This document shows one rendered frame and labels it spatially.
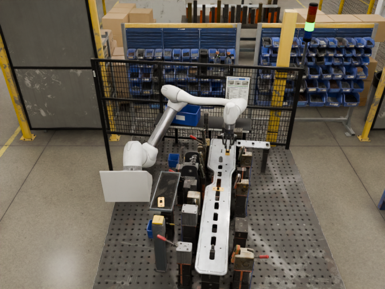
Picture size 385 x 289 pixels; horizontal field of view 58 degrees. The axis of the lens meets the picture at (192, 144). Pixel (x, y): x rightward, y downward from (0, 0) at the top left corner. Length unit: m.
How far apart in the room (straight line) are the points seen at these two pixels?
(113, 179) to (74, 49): 2.17
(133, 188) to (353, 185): 2.70
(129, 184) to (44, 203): 1.60
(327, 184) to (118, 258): 2.72
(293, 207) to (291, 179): 0.35
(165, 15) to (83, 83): 4.87
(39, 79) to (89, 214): 1.91
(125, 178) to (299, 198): 1.43
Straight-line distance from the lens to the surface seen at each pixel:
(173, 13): 9.16
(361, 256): 3.77
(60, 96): 4.87
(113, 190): 2.88
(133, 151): 2.89
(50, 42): 4.61
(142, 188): 2.82
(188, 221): 2.28
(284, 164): 3.39
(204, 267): 2.11
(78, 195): 4.19
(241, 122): 3.29
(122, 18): 6.73
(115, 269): 2.52
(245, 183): 2.57
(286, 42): 3.14
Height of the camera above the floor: 2.70
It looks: 34 degrees down
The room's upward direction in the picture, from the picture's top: straight up
